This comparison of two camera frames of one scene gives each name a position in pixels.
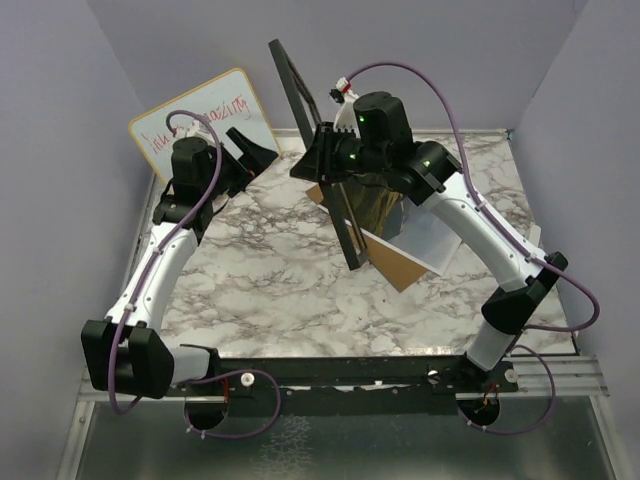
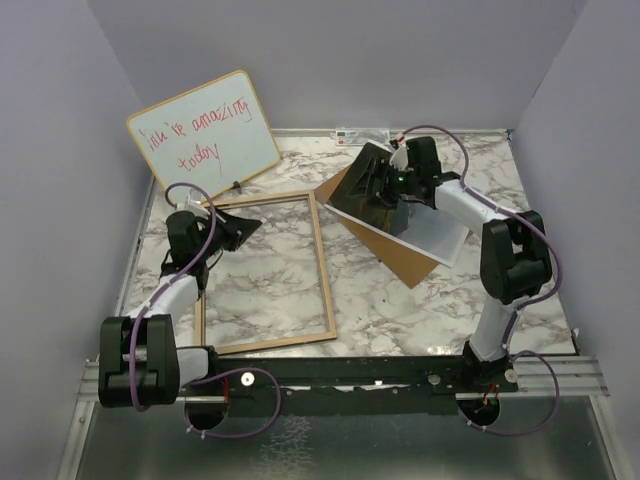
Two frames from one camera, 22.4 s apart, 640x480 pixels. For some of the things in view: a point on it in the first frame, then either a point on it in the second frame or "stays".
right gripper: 317,164 → 383,199
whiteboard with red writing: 206,112 stays
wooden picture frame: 279,55 → 234,348
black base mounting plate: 346,386 stays
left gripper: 254,158 → 237,229
